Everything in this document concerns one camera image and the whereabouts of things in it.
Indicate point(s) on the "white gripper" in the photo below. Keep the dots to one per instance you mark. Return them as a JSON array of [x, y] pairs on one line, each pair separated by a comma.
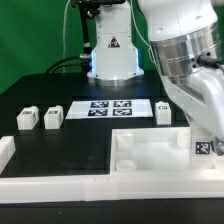
[[201, 96]]

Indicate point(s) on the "white square tabletop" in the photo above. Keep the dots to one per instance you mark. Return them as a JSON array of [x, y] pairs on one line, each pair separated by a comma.
[[151, 149]]

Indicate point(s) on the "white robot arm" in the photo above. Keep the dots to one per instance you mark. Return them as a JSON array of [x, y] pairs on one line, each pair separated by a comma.
[[184, 44]]

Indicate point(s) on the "white U-shaped obstacle fence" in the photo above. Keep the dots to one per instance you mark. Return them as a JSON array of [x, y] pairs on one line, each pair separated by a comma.
[[116, 186]]

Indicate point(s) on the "white sheet with tags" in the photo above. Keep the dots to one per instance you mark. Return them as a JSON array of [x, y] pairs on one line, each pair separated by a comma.
[[110, 109]]

